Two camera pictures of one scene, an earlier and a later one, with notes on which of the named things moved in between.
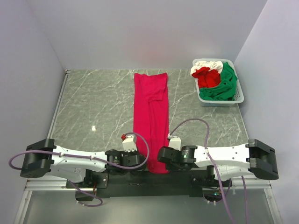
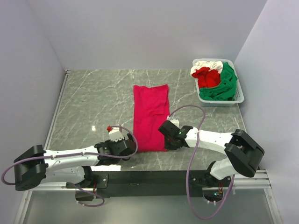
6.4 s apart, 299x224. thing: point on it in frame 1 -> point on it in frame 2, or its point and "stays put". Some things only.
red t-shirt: (207, 78) stays put
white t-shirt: (217, 65) stays put
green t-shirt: (226, 90) stays put
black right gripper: (175, 167) -> (168, 147)
